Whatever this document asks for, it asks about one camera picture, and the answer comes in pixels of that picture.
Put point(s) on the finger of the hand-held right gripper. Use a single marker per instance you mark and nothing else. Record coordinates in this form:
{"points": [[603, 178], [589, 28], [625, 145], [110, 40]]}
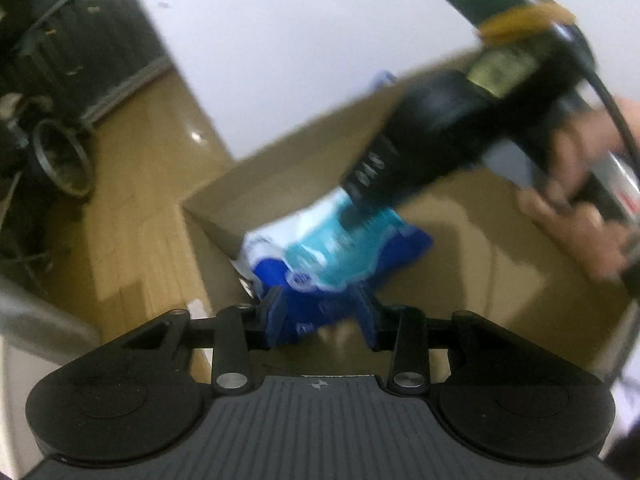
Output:
{"points": [[367, 177]]}

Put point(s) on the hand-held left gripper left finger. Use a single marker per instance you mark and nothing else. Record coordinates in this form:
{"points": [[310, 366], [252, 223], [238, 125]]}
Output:
{"points": [[272, 316]]}

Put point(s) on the large cardboard box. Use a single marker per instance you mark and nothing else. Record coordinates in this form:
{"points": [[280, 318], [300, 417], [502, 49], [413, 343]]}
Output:
{"points": [[475, 260]]}

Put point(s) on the person's right hand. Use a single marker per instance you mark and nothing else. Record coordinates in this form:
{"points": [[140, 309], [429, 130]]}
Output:
{"points": [[575, 235]]}

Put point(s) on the teal blue white plastic packet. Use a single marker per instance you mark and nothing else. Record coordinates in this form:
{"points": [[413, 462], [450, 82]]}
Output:
{"points": [[310, 260]]}

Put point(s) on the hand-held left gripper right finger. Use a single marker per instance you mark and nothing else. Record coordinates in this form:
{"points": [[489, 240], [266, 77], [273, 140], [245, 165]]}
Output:
{"points": [[366, 321]]}

